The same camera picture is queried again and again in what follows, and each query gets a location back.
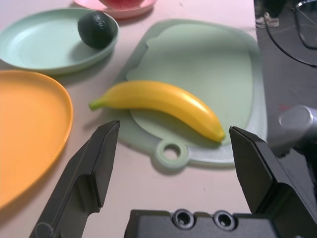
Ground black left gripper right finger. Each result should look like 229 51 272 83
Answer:
229 125 317 238

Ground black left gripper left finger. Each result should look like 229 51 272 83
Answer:
29 119 121 238

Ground yellow toy banana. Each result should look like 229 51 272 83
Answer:
89 80 225 143

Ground dark green toy avocado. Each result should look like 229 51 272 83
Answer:
77 11 116 50

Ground red watermelon slice toy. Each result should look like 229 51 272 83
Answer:
100 0 147 9

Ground yellow plastic plate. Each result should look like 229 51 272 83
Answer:
0 70 74 210

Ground green cutting board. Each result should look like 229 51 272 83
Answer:
112 19 268 172

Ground mint green plastic plate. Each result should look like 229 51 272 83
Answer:
0 7 120 76

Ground white sneaker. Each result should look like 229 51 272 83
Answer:
255 15 267 29
264 12 280 27

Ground dark trouser legs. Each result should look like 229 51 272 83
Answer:
254 0 295 19

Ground pink plastic plate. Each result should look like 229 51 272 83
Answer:
73 0 158 20

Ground black floor cable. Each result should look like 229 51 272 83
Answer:
264 0 317 67

